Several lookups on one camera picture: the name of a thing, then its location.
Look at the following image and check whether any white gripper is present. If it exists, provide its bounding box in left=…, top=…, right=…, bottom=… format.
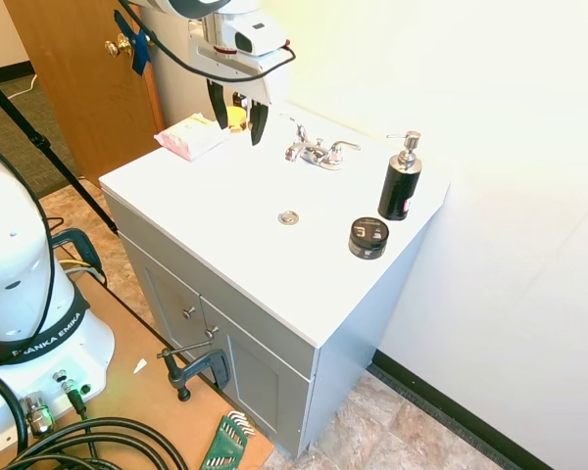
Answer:
left=187, top=32, right=274, bottom=147

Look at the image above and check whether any yellow round container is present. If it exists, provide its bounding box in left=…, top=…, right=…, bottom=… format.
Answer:
left=224, top=106, right=249, bottom=134

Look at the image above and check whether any pink wipes packet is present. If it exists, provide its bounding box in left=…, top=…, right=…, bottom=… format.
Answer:
left=154, top=113, right=232, bottom=162

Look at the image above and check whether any white sink countertop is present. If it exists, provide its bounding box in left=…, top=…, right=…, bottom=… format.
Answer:
left=98, top=101, right=451, bottom=350

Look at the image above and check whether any blue tape strip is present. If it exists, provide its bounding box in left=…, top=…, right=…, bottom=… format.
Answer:
left=113, top=10, right=156, bottom=77

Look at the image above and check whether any brass door knob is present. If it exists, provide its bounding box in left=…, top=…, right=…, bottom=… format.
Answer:
left=103, top=33, right=134, bottom=60

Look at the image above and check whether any wooden door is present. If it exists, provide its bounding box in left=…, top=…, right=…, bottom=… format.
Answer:
left=4, top=0, right=166, bottom=188

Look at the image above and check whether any black soap dispenser bottle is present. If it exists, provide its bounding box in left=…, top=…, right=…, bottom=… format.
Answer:
left=376, top=130, right=423, bottom=222

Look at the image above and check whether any black round jar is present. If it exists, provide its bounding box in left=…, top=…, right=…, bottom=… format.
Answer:
left=347, top=215, right=390, bottom=260

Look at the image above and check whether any black tripod stand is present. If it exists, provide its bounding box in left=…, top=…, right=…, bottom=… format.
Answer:
left=0, top=66, right=119, bottom=236

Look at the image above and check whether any grey vanity cabinet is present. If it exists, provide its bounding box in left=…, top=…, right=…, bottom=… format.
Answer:
left=101, top=188, right=432, bottom=459

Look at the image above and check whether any black C-clamp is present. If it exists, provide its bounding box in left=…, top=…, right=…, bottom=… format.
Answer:
left=156, top=338, right=232, bottom=403

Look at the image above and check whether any wooden base board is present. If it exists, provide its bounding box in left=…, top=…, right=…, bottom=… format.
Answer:
left=24, top=271, right=275, bottom=470

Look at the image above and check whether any green hex key set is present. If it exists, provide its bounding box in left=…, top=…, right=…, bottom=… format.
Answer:
left=197, top=410, right=250, bottom=470

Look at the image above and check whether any chrome hot water handle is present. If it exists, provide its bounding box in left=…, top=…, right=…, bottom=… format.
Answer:
left=279, top=115, right=309, bottom=146

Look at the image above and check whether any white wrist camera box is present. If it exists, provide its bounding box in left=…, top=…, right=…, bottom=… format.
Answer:
left=213, top=11, right=288, bottom=58

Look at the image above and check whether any chrome two-handle faucet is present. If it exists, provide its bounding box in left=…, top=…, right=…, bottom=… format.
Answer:
left=279, top=115, right=362, bottom=172

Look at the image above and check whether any chrome cold water handle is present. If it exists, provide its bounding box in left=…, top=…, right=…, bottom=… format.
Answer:
left=325, top=140, right=362, bottom=165

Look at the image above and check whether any black cable bundle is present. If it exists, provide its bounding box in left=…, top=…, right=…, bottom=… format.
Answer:
left=0, top=364, right=187, bottom=470

